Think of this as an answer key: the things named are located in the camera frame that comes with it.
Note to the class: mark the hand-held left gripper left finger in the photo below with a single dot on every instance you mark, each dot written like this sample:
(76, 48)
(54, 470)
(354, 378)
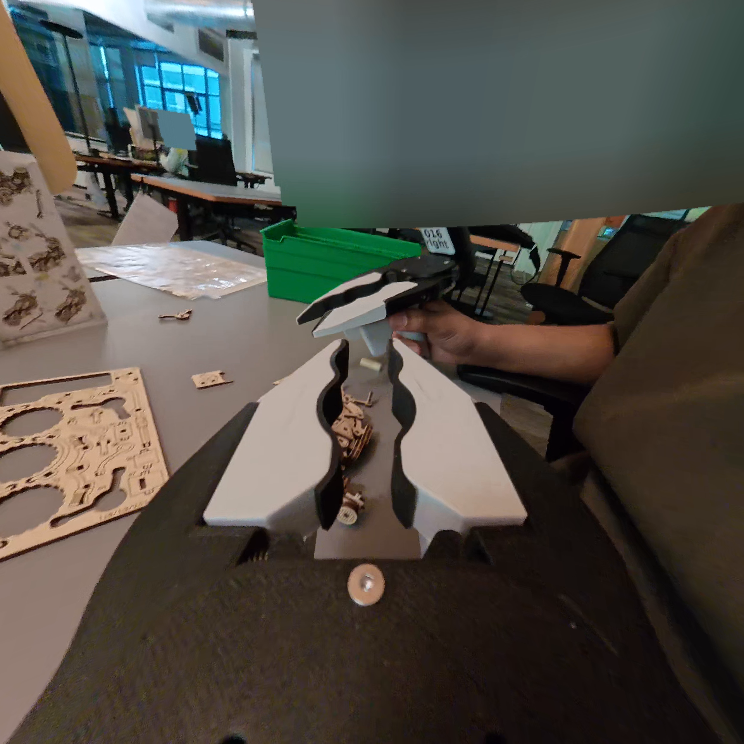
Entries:
(273, 453)

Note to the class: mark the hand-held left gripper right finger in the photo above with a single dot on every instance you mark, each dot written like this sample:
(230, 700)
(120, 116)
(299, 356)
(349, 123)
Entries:
(459, 459)

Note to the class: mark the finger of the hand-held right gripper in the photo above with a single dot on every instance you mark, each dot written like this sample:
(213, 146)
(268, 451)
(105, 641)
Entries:
(354, 288)
(354, 317)

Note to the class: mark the wooden motorcycle model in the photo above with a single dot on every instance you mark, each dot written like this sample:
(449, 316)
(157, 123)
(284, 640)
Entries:
(354, 430)

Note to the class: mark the wooden sheet with round holes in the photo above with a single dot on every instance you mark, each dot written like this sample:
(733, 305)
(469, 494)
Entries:
(133, 442)

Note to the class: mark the grey desk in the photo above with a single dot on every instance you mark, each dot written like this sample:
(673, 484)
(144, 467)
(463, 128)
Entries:
(232, 337)

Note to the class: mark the person's right hand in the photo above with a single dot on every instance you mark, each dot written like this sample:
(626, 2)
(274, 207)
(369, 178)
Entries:
(447, 337)

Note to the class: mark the green plastic bin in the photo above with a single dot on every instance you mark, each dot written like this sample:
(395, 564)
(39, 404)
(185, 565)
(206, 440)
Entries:
(325, 267)

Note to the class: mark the small pale cylinder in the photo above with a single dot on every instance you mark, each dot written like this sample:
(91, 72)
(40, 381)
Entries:
(369, 365)

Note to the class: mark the square wooden piece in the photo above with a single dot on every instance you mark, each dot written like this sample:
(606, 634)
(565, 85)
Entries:
(210, 379)

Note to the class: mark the wooden top office table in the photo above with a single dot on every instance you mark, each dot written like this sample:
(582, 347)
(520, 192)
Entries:
(221, 195)

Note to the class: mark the key-shaped wooden piece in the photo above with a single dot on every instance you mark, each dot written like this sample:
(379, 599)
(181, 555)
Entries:
(174, 315)

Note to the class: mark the clear plastic bag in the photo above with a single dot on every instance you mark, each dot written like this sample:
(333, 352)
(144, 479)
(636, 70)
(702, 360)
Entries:
(174, 270)

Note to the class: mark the person's olive sweater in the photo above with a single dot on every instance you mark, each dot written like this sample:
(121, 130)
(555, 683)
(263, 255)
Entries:
(668, 465)

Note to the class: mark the white leaning sheet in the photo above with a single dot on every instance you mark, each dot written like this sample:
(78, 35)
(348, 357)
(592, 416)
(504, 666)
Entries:
(145, 224)

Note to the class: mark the printed instruction booklet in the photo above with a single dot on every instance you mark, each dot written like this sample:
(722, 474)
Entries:
(40, 261)

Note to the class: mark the black floor lamp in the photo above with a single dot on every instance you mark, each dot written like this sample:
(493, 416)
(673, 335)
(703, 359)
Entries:
(75, 81)

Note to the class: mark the tan edged panel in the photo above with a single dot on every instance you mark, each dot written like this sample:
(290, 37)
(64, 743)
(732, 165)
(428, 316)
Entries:
(35, 104)

